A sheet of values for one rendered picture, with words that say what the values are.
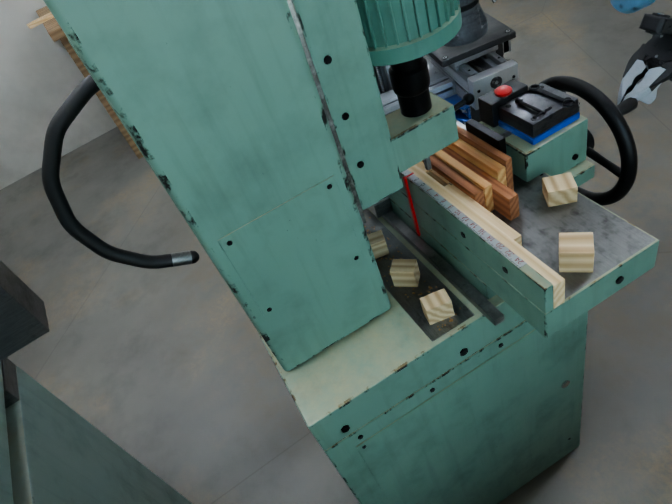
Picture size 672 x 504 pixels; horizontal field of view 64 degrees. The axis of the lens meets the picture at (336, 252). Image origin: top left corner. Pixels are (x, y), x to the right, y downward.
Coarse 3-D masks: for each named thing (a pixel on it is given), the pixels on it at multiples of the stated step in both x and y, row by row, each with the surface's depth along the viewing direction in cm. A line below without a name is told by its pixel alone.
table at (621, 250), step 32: (512, 224) 88; (544, 224) 86; (576, 224) 84; (608, 224) 82; (544, 256) 81; (608, 256) 78; (640, 256) 77; (512, 288) 79; (576, 288) 76; (608, 288) 78; (544, 320) 75
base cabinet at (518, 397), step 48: (528, 336) 99; (576, 336) 108; (432, 384) 94; (480, 384) 101; (528, 384) 111; (576, 384) 123; (384, 432) 95; (432, 432) 103; (480, 432) 113; (528, 432) 125; (576, 432) 140; (384, 480) 105; (432, 480) 115; (480, 480) 127; (528, 480) 143
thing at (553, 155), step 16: (496, 128) 97; (576, 128) 91; (512, 144) 92; (528, 144) 91; (544, 144) 90; (560, 144) 92; (576, 144) 94; (512, 160) 94; (528, 160) 90; (544, 160) 92; (560, 160) 94; (576, 160) 96; (528, 176) 93
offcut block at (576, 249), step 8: (576, 232) 77; (584, 232) 77; (592, 232) 77; (560, 240) 77; (568, 240) 77; (576, 240) 76; (584, 240) 76; (592, 240) 76; (560, 248) 76; (568, 248) 76; (576, 248) 75; (584, 248) 75; (592, 248) 75; (560, 256) 76; (568, 256) 76; (576, 256) 75; (584, 256) 75; (592, 256) 75; (560, 264) 77; (568, 264) 77; (576, 264) 76; (584, 264) 76; (592, 264) 76
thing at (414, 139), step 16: (432, 96) 89; (400, 112) 89; (432, 112) 86; (448, 112) 86; (400, 128) 86; (416, 128) 85; (432, 128) 87; (448, 128) 88; (400, 144) 85; (416, 144) 87; (432, 144) 88; (448, 144) 90; (400, 160) 87; (416, 160) 89
